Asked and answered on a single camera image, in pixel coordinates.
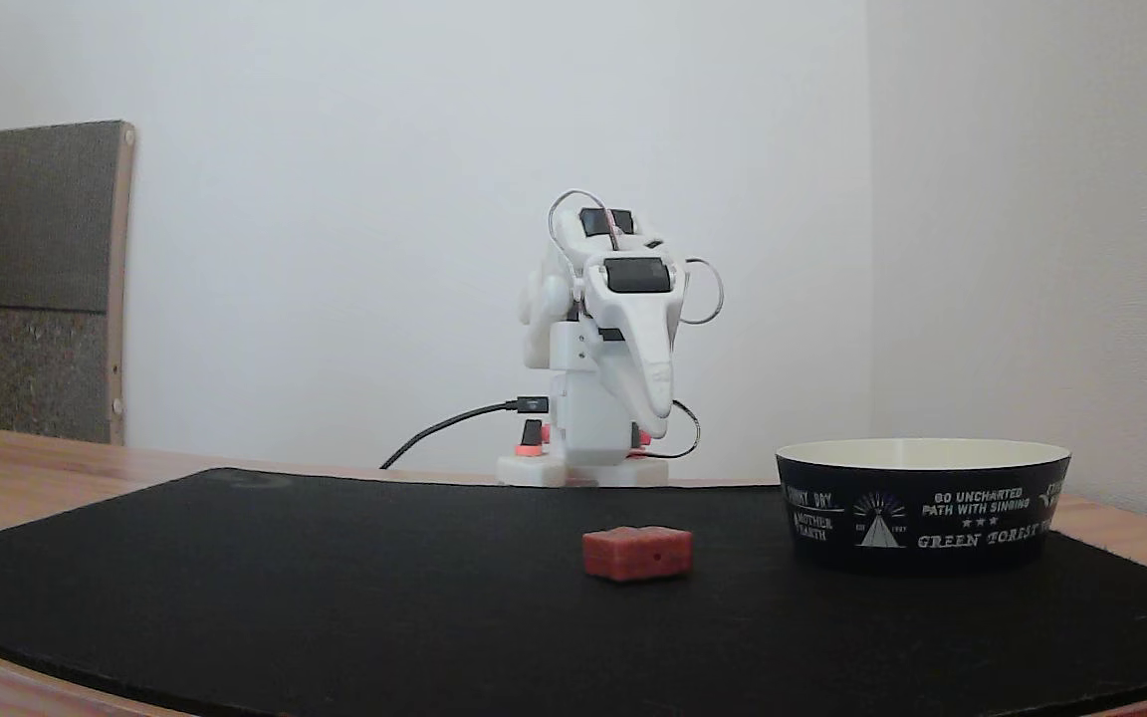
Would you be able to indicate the dark blue printed bowl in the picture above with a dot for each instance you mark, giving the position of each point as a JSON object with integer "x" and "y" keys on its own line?
{"x": 922, "y": 518}

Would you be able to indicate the grey board wooden frame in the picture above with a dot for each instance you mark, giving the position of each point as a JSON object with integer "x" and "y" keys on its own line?
{"x": 31, "y": 279}

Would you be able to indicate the red toy block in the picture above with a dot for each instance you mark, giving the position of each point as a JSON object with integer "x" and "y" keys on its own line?
{"x": 636, "y": 554}

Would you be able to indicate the black table mat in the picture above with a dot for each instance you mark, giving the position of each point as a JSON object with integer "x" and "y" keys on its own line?
{"x": 335, "y": 597}

